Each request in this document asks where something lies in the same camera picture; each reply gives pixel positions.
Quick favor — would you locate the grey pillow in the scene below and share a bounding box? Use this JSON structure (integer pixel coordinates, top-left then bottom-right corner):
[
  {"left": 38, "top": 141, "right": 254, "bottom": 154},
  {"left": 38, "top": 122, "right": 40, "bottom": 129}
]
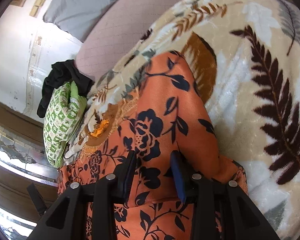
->
[{"left": 43, "top": 0, "right": 117, "bottom": 42}]

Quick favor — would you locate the orange black floral blouse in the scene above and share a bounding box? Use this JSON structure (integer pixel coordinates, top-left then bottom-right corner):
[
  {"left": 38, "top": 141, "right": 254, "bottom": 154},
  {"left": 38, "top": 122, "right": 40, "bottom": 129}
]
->
[{"left": 58, "top": 51, "right": 247, "bottom": 239}]

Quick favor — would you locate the beige wall switch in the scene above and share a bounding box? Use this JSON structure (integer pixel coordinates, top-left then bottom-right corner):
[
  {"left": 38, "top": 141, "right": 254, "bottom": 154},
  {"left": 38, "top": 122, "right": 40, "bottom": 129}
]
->
[{"left": 29, "top": 0, "right": 46, "bottom": 17}]

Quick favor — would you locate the pink quilted bolster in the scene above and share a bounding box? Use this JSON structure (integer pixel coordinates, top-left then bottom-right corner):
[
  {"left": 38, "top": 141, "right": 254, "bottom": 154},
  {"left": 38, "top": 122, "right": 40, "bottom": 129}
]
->
[{"left": 75, "top": 0, "right": 181, "bottom": 80}]

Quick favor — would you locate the beige leaf pattern blanket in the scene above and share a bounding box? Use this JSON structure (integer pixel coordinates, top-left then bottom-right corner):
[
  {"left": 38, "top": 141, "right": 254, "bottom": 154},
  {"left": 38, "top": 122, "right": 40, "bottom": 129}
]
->
[{"left": 65, "top": 0, "right": 300, "bottom": 239}]

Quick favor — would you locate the wooden door with stained glass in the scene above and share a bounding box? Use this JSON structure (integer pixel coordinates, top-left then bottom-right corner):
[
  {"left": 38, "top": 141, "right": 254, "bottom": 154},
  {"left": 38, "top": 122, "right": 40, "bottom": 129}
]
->
[{"left": 0, "top": 103, "right": 58, "bottom": 239}]

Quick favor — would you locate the black garment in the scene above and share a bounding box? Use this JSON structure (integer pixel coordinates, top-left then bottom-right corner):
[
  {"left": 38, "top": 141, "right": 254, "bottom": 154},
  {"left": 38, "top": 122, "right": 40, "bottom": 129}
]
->
[{"left": 37, "top": 60, "right": 94, "bottom": 118}]

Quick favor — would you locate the green white patterned pillow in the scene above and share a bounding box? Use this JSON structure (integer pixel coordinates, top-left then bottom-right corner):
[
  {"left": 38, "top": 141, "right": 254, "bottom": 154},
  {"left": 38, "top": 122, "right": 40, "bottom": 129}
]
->
[{"left": 43, "top": 81, "right": 87, "bottom": 168}]

